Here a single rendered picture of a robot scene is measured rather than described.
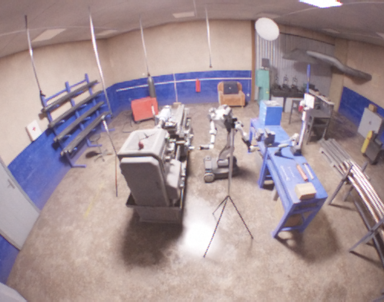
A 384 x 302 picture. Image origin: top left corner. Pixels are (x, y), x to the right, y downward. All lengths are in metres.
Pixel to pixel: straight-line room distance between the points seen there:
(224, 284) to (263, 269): 0.55
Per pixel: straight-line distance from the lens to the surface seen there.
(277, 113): 3.31
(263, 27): 5.18
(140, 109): 5.82
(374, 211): 2.88
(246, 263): 2.44
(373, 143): 5.59
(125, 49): 7.34
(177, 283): 2.37
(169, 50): 6.80
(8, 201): 4.08
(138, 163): 1.81
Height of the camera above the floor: 2.31
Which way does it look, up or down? 35 degrees down
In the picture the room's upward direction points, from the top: 6 degrees counter-clockwise
